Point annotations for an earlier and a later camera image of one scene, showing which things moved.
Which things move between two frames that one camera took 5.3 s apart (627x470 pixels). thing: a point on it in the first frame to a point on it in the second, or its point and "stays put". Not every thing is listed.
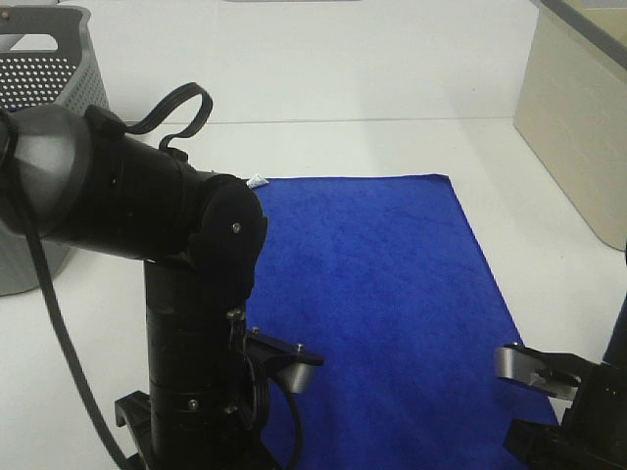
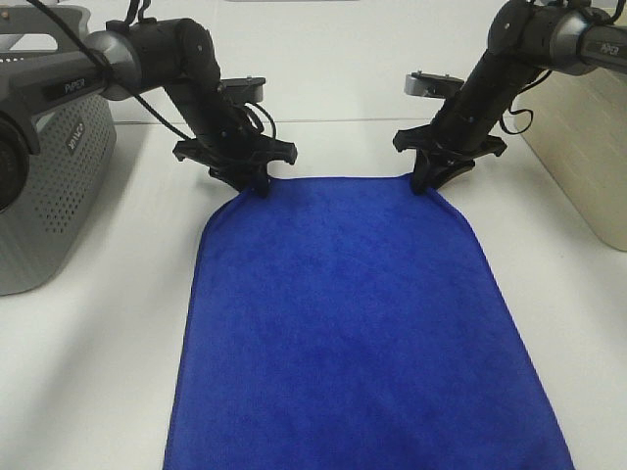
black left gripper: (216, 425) to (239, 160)
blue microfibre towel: (383, 279) stays put
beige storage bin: (571, 110) stays put
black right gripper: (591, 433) to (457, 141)
